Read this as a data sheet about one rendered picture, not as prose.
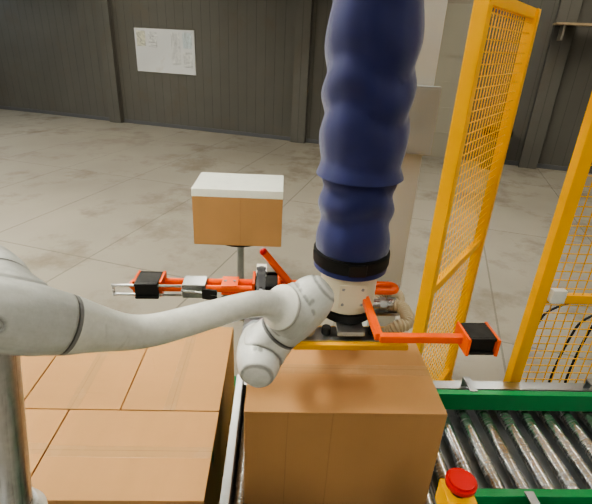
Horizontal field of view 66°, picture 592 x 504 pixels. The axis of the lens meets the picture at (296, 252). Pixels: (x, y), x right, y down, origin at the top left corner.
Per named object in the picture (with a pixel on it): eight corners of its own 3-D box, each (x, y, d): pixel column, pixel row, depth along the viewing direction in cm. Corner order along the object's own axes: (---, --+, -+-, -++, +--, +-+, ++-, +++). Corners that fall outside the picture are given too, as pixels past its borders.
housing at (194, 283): (208, 287, 142) (208, 275, 140) (205, 299, 135) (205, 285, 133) (186, 287, 141) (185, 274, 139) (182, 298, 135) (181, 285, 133)
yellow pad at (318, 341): (399, 331, 142) (401, 317, 140) (408, 351, 133) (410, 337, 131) (291, 330, 140) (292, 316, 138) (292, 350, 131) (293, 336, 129)
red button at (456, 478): (467, 477, 108) (471, 465, 106) (479, 504, 102) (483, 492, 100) (438, 477, 108) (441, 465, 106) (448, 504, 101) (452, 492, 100)
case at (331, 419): (397, 414, 187) (412, 334, 170) (425, 505, 150) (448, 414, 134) (251, 413, 184) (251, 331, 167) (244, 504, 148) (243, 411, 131)
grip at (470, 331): (483, 336, 123) (487, 321, 121) (497, 356, 115) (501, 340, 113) (453, 336, 123) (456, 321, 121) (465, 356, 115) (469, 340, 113)
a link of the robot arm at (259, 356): (262, 360, 118) (296, 328, 114) (261, 404, 104) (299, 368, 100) (229, 338, 114) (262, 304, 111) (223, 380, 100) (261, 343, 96)
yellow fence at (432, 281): (440, 375, 294) (525, 9, 206) (456, 382, 289) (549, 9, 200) (380, 464, 230) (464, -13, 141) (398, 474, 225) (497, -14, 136)
